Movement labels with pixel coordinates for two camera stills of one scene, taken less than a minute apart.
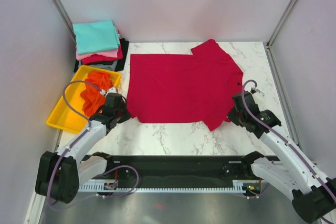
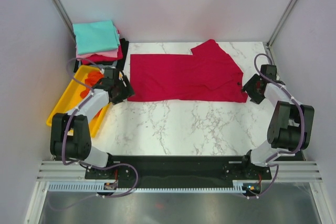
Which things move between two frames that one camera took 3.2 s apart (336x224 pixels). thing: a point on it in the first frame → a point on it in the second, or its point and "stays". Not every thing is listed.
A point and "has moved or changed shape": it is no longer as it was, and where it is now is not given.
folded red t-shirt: [97, 57] stays
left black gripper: [123, 114] → [122, 91]
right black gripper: [233, 115] → [251, 89]
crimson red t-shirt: [199, 87] has moved or changed shape
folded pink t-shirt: [113, 53] stays
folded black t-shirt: [121, 63] stays
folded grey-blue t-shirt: [107, 66] stays
